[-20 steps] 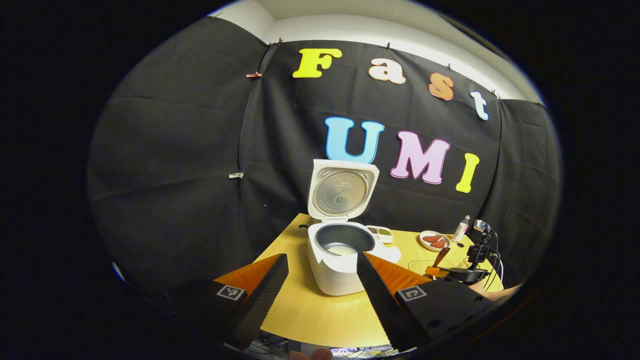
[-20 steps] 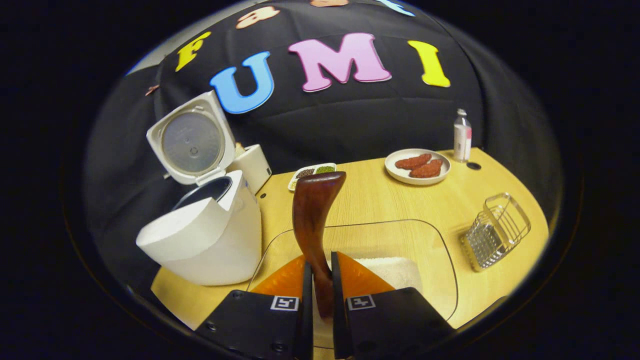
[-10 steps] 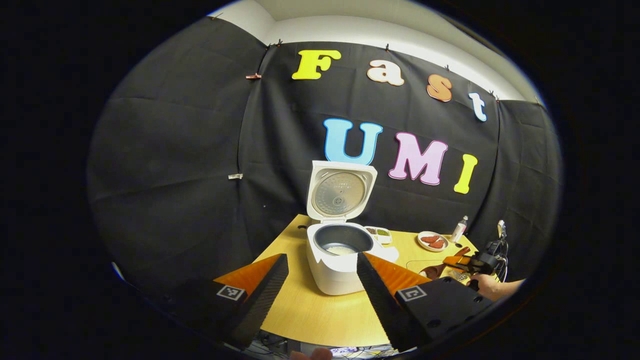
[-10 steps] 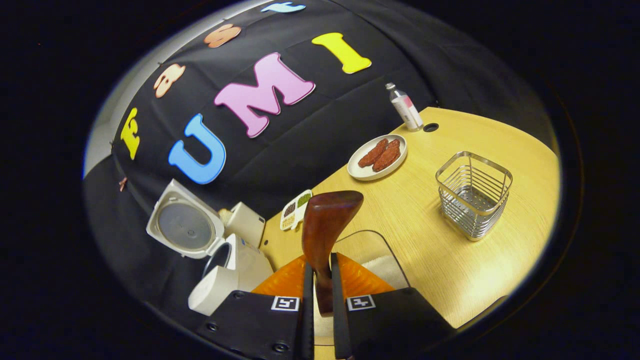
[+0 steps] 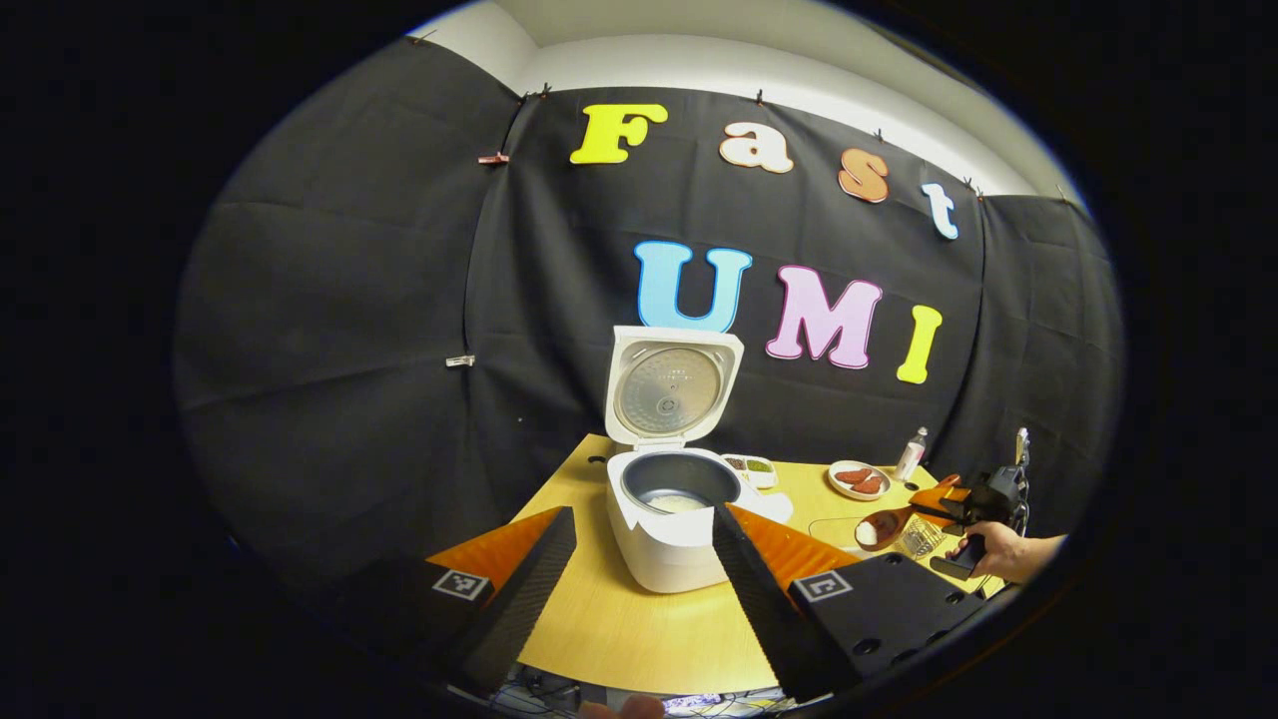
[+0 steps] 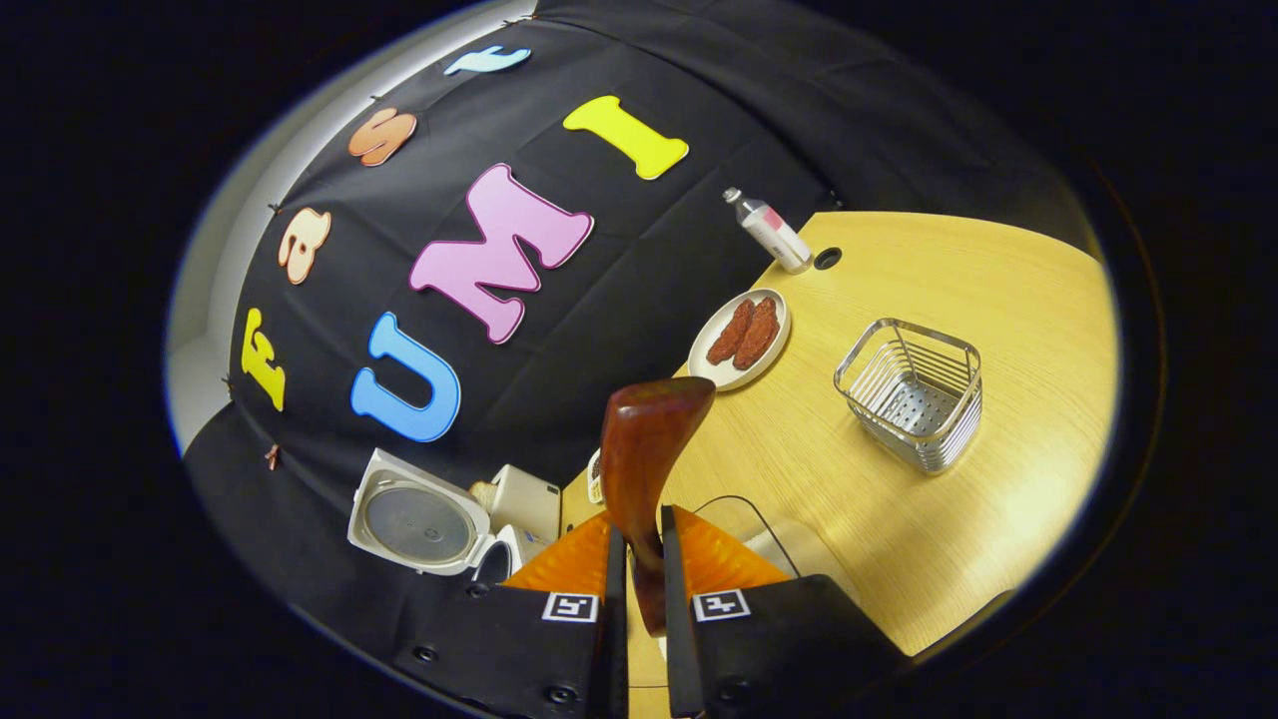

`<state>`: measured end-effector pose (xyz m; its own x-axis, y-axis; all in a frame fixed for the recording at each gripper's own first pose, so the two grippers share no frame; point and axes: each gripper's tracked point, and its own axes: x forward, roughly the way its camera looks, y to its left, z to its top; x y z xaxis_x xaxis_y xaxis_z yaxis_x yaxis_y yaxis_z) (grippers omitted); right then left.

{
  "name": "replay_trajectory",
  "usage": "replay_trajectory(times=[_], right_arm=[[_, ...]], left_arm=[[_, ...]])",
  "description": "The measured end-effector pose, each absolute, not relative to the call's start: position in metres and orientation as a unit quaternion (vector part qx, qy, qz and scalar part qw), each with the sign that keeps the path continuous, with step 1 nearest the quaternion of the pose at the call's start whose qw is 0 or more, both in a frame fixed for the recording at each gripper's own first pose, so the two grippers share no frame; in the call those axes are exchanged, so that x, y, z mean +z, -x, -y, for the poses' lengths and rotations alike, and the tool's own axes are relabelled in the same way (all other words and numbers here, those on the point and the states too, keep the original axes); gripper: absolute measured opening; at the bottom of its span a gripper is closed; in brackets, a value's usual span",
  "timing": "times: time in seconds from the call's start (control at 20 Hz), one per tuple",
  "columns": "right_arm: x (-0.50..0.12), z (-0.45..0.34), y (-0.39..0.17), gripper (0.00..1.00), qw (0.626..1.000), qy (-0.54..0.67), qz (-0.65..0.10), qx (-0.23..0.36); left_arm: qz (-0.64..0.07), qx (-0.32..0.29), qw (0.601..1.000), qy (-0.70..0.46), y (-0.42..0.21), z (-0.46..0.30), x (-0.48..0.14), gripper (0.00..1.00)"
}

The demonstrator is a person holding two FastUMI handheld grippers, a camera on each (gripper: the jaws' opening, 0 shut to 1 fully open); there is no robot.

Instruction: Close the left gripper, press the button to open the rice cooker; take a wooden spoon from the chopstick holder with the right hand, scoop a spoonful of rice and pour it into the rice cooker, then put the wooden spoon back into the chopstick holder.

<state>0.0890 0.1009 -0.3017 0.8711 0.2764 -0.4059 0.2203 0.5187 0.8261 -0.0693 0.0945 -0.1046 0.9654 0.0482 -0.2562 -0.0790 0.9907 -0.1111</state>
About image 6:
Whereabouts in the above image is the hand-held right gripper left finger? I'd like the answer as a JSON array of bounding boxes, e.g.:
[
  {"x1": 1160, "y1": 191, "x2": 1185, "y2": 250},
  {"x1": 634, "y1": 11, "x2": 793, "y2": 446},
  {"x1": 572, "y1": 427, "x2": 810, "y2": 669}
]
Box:
[{"x1": 394, "y1": 511, "x2": 628, "y2": 719}]

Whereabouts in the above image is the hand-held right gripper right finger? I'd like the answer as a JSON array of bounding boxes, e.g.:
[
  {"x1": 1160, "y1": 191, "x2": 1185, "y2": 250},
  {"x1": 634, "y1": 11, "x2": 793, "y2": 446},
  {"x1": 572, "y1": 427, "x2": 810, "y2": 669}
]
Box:
[{"x1": 659, "y1": 504, "x2": 910, "y2": 719}]

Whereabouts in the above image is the brown wooden spoon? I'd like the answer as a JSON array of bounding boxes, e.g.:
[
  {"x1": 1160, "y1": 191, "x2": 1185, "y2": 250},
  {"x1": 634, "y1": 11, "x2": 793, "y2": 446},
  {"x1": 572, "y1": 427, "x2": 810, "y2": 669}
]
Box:
[{"x1": 599, "y1": 376, "x2": 717, "y2": 637}]

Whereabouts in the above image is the white rice cooker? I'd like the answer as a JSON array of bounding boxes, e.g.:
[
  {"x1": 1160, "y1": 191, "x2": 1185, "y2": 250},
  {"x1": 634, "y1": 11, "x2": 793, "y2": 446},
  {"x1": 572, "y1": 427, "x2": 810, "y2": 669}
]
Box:
[{"x1": 346, "y1": 447, "x2": 550, "y2": 590}]

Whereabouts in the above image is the metal wire chopstick holder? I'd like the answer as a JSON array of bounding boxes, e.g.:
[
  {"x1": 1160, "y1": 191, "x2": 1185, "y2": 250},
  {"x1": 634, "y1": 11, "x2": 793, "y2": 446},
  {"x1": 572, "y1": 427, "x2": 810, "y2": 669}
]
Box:
[{"x1": 834, "y1": 318, "x2": 984, "y2": 475}]

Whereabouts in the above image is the white toaster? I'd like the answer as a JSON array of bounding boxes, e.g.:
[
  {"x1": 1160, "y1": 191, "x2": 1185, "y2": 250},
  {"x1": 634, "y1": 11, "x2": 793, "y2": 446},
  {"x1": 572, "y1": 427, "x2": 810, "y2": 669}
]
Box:
[{"x1": 469, "y1": 464, "x2": 562, "y2": 545}]

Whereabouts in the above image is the white round plate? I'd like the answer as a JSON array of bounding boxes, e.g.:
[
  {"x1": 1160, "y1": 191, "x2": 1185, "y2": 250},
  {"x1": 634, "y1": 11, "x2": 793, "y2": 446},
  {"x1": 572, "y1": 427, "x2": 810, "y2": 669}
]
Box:
[{"x1": 687, "y1": 289, "x2": 792, "y2": 391}]

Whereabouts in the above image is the red sausage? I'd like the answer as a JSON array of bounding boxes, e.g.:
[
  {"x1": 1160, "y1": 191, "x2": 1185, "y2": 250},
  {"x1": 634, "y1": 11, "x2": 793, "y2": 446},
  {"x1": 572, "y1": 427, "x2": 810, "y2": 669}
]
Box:
[
  {"x1": 734, "y1": 298, "x2": 780, "y2": 371},
  {"x1": 706, "y1": 298, "x2": 757, "y2": 366}
]

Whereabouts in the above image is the black backdrop cloth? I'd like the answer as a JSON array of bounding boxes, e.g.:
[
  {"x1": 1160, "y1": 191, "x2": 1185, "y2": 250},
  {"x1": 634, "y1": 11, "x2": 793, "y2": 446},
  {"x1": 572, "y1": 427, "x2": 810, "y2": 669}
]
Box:
[{"x1": 185, "y1": 0, "x2": 1099, "y2": 690}]

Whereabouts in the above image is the clear bottle with pink label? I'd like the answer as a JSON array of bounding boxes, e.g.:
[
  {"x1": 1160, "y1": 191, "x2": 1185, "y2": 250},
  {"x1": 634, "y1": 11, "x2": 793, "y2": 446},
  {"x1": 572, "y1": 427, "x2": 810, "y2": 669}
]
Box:
[{"x1": 723, "y1": 187, "x2": 815, "y2": 276}]

